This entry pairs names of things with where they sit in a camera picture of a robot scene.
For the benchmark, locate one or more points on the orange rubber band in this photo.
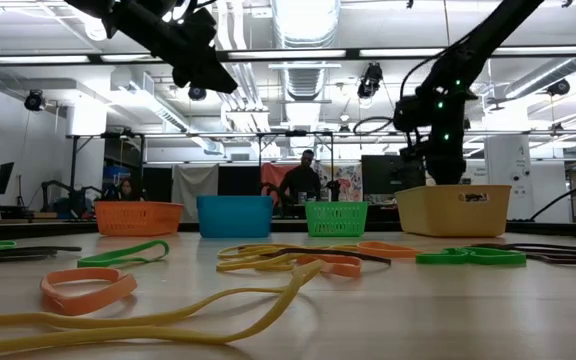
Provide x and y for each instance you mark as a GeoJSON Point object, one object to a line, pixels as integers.
{"type": "Point", "coordinates": [383, 248]}
{"type": "Point", "coordinates": [338, 270]}
{"type": "Point", "coordinates": [88, 302]}

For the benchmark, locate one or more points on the yellow rubber band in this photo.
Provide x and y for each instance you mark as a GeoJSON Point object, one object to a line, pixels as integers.
{"type": "Point", "coordinates": [295, 282]}
{"type": "Point", "coordinates": [238, 250]}
{"type": "Point", "coordinates": [248, 265]}

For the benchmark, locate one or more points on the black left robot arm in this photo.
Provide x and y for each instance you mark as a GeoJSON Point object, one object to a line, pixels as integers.
{"type": "Point", "coordinates": [93, 7]}

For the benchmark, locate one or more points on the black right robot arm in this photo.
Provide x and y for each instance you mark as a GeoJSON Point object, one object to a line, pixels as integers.
{"type": "Point", "coordinates": [493, 30]}

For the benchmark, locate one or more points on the black ceiling spotlight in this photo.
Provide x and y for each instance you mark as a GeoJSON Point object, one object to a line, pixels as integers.
{"type": "Point", "coordinates": [197, 93]}
{"type": "Point", "coordinates": [370, 80]}
{"type": "Point", "coordinates": [34, 101]}
{"type": "Point", "coordinates": [559, 87]}

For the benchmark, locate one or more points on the yellow plastic basket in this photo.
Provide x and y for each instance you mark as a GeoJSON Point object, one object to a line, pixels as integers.
{"type": "Point", "coordinates": [453, 215]}

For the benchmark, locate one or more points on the large black screen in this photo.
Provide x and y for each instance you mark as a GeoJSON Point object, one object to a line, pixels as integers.
{"type": "Point", "coordinates": [388, 175]}

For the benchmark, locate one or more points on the white machine cabinet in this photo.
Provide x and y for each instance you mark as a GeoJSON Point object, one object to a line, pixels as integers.
{"type": "Point", "coordinates": [508, 175]}

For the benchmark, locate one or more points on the floral hanging cloth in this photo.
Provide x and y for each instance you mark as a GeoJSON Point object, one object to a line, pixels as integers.
{"type": "Point", "coordinates": [348, 180]}

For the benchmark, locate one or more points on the green plastic basket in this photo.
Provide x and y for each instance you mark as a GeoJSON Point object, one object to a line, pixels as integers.
{"type": "Point", "coordinates": [336, 220]}

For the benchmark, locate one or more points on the grey hanging cloth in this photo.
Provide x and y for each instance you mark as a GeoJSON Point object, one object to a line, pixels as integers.
{"type": "Point", "coordinates": [195, 187]}

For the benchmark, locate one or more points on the person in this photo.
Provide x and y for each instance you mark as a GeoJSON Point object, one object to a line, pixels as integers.
{"type": "Point", "coordinates": [127, 190]}
{"type": "Point", "coordinates": [300, 185]}

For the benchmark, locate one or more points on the red hanging cloth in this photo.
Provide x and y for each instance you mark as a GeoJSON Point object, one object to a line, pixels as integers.
{"type": "Point", "coordinates": [273, 175]}

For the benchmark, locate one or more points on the blue plastic basket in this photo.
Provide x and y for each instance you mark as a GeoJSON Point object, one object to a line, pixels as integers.
{"type": "Point", "coordinates": [235, 217]}

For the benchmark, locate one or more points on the orange plastic basket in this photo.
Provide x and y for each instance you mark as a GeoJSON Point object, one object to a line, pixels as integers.
{"type": "Point", "coordinates": [138, 220]}

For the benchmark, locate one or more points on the black computer monitor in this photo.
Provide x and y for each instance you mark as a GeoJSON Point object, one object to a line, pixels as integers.
{"type": "Point", "coordinates": [0, 179]}

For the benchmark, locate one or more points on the silver ventilation duct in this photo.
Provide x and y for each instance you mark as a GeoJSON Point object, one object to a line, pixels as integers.
{"type": "Point", "coordinates": [305, 30]}

